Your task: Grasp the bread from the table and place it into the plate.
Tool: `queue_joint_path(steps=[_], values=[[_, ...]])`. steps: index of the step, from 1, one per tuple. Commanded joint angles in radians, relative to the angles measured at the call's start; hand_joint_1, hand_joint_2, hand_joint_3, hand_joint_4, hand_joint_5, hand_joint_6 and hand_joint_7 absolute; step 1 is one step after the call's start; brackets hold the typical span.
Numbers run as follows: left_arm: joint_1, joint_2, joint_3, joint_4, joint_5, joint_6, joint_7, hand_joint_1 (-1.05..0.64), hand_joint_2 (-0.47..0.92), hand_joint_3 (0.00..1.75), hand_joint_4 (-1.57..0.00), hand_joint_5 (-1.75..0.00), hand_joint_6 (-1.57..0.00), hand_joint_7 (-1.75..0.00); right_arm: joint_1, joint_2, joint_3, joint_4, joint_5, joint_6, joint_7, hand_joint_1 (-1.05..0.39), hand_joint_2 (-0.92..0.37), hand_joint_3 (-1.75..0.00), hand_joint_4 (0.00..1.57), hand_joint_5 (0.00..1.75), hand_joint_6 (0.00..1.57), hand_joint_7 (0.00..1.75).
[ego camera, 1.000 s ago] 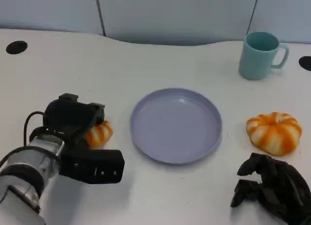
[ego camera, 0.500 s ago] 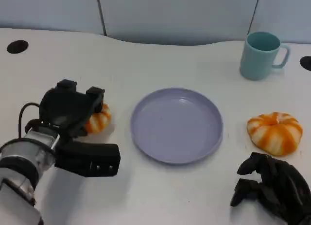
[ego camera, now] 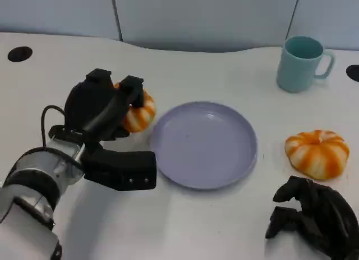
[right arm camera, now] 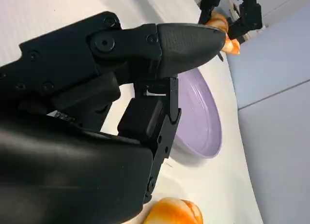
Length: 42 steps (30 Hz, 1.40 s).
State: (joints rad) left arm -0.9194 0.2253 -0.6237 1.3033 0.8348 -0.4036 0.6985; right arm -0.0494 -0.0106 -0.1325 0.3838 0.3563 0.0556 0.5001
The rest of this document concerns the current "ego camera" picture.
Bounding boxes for orange white toy bread roll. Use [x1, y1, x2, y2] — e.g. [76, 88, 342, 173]
[114, 83, 157, 133]
[284, 129, 351, 180]

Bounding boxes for lilac plate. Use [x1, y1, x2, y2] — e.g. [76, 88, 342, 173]
[150, 101, 257, 191]

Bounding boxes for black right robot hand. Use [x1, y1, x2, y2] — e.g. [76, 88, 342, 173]
[264, 175, 359, 260]

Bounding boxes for black table cable grommet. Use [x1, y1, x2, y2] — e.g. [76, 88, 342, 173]
[7, 46, 33, 62]
[346, 65, 359, 83]

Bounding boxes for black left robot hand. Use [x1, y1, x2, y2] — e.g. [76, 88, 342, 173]
[64, 69, 145, 143]

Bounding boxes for pale green mug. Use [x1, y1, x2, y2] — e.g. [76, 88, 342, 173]
[276, 36, 336, 93]

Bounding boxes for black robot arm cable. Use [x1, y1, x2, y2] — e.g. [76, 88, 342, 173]
[41, 105, 67, 147]

